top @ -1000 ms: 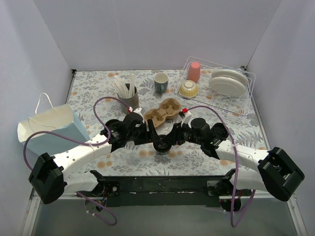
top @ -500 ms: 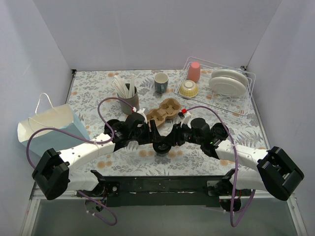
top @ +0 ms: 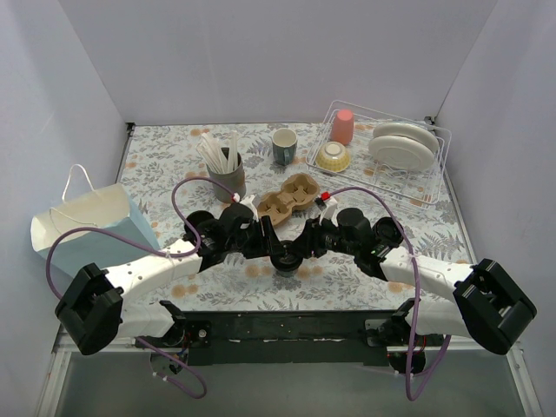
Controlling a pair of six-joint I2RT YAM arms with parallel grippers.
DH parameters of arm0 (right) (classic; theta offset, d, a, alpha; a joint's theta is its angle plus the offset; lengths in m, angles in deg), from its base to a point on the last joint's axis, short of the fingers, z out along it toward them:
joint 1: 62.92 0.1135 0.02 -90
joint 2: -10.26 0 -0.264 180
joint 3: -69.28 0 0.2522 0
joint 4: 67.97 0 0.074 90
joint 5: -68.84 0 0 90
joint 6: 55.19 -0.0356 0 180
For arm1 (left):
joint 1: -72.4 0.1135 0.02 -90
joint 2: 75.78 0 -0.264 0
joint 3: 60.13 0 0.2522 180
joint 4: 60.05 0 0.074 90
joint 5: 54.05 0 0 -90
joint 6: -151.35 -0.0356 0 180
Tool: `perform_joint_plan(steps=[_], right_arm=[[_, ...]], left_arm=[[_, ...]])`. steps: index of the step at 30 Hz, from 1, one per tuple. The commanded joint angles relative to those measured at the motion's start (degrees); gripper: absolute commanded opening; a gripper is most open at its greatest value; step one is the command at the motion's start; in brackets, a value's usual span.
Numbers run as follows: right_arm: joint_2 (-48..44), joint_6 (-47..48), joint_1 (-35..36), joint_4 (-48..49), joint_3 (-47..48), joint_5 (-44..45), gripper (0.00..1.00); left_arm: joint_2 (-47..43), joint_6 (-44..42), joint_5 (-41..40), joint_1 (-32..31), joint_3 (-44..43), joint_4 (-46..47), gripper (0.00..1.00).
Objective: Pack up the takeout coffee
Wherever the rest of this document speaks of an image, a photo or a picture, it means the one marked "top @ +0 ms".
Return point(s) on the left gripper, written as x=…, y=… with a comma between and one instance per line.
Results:
x=266, y=234

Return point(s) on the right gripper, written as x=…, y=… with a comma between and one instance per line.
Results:
x=309, y=234

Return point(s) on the black coffee cup lid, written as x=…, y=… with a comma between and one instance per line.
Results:
x=286, y=260

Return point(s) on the dark takeout coffee cup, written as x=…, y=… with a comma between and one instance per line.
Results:
x=288, y=272

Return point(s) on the white blue paper bag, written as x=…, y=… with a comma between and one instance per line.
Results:
x=109, y=208

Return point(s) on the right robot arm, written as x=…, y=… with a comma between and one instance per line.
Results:
x=481, y=302

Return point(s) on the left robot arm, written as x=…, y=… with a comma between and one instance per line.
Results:
x=98, y=306

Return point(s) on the brown cardboard cup carrier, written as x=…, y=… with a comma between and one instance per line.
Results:
x=297, y=193

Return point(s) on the grey straw holder cup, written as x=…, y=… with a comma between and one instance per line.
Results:
x=232, y=183

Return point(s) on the yellow patterned bowl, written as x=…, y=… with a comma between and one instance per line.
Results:
x=333, y=156

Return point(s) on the blue ceramic mug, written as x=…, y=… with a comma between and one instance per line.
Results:
x=284, y=145

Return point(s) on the pink plastic cup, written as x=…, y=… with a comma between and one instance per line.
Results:
x=343, y=127

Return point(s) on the white plate front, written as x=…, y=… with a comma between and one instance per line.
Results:
x=399, y=152

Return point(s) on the white plate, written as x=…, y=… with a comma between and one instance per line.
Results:
x=409, y=130
x=399, y=152

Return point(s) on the white plate back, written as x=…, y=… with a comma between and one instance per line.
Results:
x=409, y=130

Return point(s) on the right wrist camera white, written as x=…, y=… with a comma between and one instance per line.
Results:
x=327, y=204

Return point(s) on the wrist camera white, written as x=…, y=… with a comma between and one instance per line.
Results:
x=249, y=201
x=327, y=204

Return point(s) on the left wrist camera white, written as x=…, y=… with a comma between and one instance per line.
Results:
x=249, y=201

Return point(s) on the white wire dish rack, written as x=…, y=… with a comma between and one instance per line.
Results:
x=411, y=188

